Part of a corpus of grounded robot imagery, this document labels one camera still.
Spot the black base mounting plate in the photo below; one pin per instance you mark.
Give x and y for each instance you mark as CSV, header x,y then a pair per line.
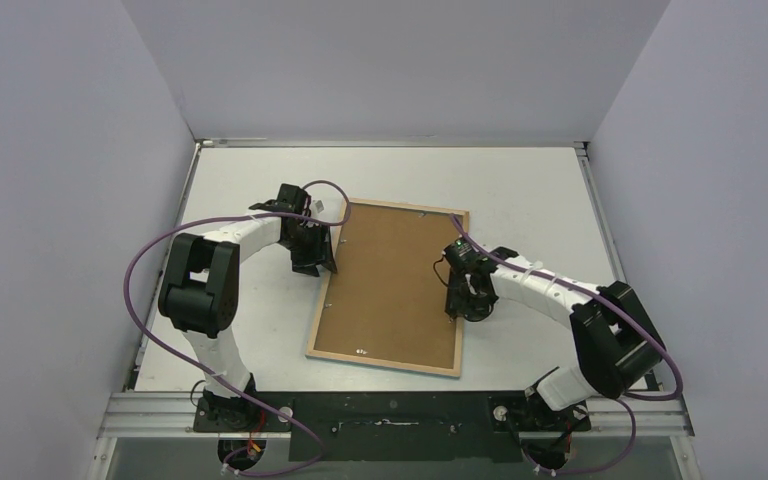
x,y
396,426

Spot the blue wooden picture frame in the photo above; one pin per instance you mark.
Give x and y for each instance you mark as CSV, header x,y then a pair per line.
x,y
384,363

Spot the brown cardboard backing board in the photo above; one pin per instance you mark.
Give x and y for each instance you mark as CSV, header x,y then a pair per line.
x,y
390,291

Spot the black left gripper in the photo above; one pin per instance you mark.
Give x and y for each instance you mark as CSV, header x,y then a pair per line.
x,y
319,255

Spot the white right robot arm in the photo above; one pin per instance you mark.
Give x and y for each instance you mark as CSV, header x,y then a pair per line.
x,y
615,341

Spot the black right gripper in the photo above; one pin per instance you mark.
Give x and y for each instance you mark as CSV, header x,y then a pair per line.
x,y
465,291

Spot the aluminium front rail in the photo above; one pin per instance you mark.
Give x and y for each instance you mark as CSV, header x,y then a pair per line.
x,y
172,415

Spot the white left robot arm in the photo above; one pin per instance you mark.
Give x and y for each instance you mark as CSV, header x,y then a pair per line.
x,y
200,289

